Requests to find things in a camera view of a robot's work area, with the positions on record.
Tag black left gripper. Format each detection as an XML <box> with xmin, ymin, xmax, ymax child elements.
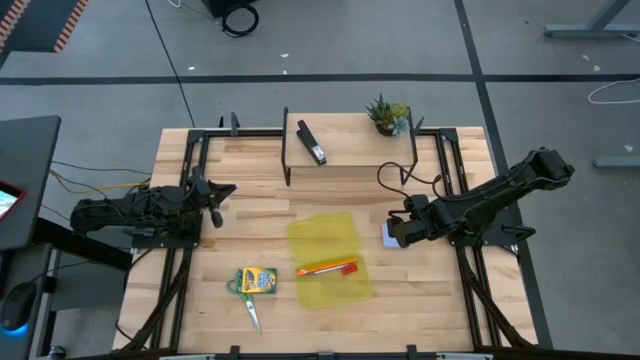
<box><xmin>188</xmin><ymin>164</ymin><xmax>238</xmax><ymax>230</ymax></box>

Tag lilac sticky note pad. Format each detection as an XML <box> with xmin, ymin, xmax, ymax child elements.
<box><xmin>381</xmin><ymin>222</ymin><xmax>402</xmax><ymax>250</ymax></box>

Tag orange pencil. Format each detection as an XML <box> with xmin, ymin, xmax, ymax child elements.
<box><xmin>299</xmin><ymin>256</ymin><xmax>360</xmax><ymax>275</ymax></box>
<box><xmin>296</xmin><ymin>259</ymin><xmax>351</xmax><ymax>277</ymax></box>

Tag yellow transparent pencil case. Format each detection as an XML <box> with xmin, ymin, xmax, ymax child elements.
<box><xmin>287</xmin><ymin>211</ymin><xmax>375</xmax><ymax>312</ymax></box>

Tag green handled scissors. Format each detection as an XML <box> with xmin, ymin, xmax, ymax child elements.
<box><xmin>227</xmin><ymin>269</ymin><xmax>263</xmax><ymax>335</ymax></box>

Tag yellow green crayon box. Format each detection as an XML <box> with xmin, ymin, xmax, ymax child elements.
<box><xmin>240</xmin><ymin>266</ymin><xmax>278</xmax><ymax>295</ymax></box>

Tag wooden shelf riser black legs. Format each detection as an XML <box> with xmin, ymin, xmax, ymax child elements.
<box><xmin>280</xmin><ymin>106</ymin><xmax>425</xmax><ymax>187</ymax></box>

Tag black stapler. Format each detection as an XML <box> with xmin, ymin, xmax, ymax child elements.
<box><xmin>296</xmin><ymin>119</ymin><xmax>328</xmax><ymax>166</ymax></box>

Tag small potted succulent plant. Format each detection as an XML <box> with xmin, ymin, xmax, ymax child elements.
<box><xmin>364</xmin><ymin>93</ymin><xmax>412</xmax><ymax>138</ymax></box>

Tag black floor box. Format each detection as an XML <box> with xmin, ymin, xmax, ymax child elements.
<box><xmin>202</xmin><ymin>0</ymin><xmax>259</xmax><ymax>19</ymax></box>

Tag black side desk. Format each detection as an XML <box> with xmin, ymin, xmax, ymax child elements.
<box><xmin>0</xmin><ymin>115</ymin><xmax>62</xmax><ymax>251</ymax></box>

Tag phone in red case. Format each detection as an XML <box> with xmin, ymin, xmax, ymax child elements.
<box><xmin>0</xmin><ymin>180</ymin><xmax>26</xmax><ymax>221</ymax></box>

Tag grey metal floor bar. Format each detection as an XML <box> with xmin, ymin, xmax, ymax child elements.
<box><xmin>593</xmin><ymin>155</ymin><xmax>640</xmax><ymax>170</ymax></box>

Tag black computer mouse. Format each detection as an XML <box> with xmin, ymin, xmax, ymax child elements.
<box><xmin>0</xmin><ymin>281</ymin><xmax>39</xmax><ymax>334</ymax></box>

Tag black mat orange striped edge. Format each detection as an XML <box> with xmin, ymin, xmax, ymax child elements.
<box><xmin>0</xmin><ymin>0</ymin><xmax>91</xmax><ymax>66</ymax></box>

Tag grey metal table leg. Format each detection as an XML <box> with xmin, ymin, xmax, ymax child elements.
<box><xmin>543</xmin><ymin>0</ymin><xmax>640</xmax><ymax>40</ymax></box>

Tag black metal table frame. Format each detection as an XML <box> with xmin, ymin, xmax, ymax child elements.
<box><xmin>119</xmin><ymin>127</ymin><xmax>551</xmax><ymax>360</ymax></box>

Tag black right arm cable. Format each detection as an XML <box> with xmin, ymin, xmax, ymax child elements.
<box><xmin>376</xmin><ymin>160</ymin><xmax>445</xmax><ymax>201</ymax></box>

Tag yellow cable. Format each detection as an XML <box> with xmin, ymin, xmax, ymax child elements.
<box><xmin>49</xmin><ymin>169</ymin><xmax>152</xmax><ymax>195</ymax></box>

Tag coiled black floor cable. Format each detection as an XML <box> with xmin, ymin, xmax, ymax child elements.
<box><xmin>221</xmin><ymin>3</ymin><xmax>260</xmax><ymax>39</ymax></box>

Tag white floor cable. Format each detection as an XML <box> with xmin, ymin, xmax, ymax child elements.
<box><xmin>587</xmin><ymin>77</ymin><xmax>640</xmax><ymax>106</ymax></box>

